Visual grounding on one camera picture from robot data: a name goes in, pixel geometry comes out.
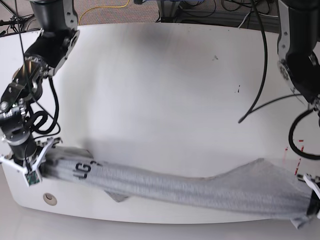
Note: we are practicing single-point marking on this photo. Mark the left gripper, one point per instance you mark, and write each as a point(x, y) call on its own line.
point(314, 185)

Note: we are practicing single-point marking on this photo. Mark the grey T-shirt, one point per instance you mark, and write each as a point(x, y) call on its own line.
point(121, 182)

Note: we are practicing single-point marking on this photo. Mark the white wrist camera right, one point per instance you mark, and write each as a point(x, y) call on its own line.
point(32, 178)

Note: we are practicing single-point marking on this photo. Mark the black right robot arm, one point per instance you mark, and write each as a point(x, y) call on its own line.
point(58, 35)

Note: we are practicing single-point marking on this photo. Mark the red tape rectangle marking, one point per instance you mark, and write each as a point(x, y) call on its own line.
point(291, 161)

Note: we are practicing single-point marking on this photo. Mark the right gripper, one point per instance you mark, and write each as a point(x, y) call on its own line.
point(31, 156)

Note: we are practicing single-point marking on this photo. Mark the left table cable grommet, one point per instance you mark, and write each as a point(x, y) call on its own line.
point(50, 199)

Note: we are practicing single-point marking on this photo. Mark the black tripod stand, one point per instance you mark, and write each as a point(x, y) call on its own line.
point(15, 23)

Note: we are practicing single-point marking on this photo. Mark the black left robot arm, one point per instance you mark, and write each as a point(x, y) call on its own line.
point(295, 62)

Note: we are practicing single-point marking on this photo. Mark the metal equipment frame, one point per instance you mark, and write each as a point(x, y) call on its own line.
point(168, 10)

